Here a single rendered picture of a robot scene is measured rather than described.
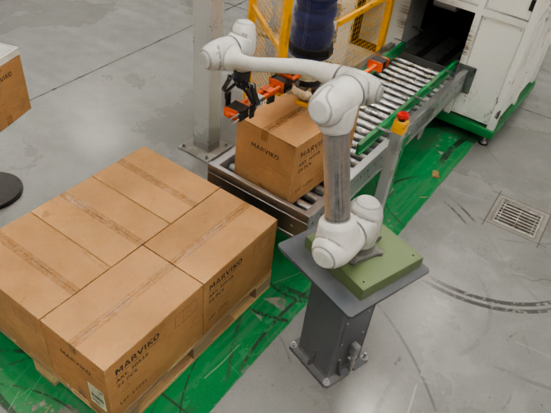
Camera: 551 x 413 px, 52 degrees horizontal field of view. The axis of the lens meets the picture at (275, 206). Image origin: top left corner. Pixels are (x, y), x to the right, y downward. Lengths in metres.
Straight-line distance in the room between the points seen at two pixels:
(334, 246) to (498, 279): 1.88
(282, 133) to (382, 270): 0.92
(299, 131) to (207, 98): 1.28
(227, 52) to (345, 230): 0.82
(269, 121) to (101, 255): 1.09
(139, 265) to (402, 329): 1.53
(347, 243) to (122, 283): 1.08
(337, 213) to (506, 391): 1.59
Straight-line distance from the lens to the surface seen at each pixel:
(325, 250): 2.21
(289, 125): 3.02
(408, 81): 4.61
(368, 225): 2.35
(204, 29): 3.91
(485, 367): 3.41
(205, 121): 4.24
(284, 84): 2.79
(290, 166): 2.94
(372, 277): 2.45
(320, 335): 2.91
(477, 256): 3.99
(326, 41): 2.89
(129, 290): 2.68
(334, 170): 2.09
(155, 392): 2.97
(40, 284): 2.78
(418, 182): 4.44
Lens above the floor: 2.57
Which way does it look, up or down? 41 degrees down
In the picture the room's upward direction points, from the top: 7 degrees clockwise
